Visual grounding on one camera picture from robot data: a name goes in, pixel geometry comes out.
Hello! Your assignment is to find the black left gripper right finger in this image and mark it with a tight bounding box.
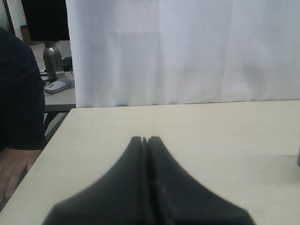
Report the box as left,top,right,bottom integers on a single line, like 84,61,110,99
148,137,254,225

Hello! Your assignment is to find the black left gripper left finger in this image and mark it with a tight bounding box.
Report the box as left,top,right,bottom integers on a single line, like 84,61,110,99
43,137,150,225

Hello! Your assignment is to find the steel mug with pellets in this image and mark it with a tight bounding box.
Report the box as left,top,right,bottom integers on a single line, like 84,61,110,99
297,147,300,167

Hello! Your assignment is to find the silver metal bottle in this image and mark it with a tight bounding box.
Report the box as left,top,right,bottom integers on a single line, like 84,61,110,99
43,41,64,80

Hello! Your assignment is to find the bare person hand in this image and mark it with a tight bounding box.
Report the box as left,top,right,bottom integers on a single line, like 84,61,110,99
0,148,42,203

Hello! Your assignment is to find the grey side desk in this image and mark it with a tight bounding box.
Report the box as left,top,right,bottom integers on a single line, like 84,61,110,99
28,39,77,141

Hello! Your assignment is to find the grey computer mouse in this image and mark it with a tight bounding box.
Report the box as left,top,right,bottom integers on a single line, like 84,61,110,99
44,78,72,94

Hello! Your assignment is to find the person in dark clothing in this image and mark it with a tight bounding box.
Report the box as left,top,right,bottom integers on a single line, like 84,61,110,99
0,29,45,150

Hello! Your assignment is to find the black keyboard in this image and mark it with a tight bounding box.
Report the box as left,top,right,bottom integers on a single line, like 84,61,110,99
62,57,73,72

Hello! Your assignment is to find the white backdrop curtain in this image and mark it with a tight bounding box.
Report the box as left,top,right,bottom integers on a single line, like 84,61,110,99
66,0,300,107

